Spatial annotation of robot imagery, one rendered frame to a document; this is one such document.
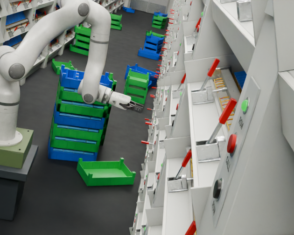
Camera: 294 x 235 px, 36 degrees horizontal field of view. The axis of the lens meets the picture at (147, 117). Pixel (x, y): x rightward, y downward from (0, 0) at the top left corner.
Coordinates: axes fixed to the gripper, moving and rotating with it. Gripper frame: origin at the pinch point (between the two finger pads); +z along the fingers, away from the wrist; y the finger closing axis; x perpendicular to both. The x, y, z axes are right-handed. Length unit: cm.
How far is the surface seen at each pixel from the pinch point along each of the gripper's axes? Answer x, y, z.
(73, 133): 44, 40, -30
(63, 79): 12, 37, -46
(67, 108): 29, 38, -38
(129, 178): 53, 28, 11
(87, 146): 50, 43, -20
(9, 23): 13, 119, -110
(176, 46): -32.7, 20.7, 7.6
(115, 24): 61, 579, -74
